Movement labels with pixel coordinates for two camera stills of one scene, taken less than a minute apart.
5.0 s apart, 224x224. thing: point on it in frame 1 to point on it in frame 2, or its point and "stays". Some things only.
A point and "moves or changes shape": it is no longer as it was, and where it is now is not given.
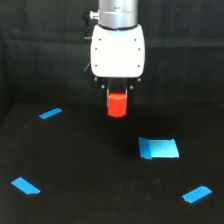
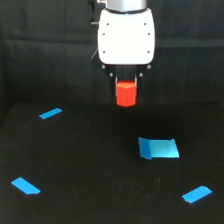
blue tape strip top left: x=50 y=113 stays
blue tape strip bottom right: x=196 y=194 stays
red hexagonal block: x=117 y=104 moves or changes shape
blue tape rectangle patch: x=164 y=148 stays
